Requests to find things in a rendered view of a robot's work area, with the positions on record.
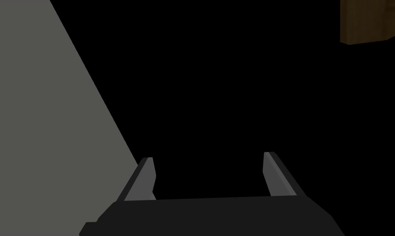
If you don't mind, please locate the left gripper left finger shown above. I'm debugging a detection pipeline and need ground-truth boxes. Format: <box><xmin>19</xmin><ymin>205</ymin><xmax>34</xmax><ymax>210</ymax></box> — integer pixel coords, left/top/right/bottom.
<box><xmin>116</xmin><ymin>157</ymin><xmax>157</xmax><ymax>202</ymax></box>

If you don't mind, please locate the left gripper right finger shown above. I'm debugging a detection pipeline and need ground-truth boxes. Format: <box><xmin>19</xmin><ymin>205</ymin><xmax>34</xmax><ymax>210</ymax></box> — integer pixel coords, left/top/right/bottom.
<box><xmin>263</xmin><ymin>151</ymin><xmax>306</xmax><ymax>197</ymax></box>

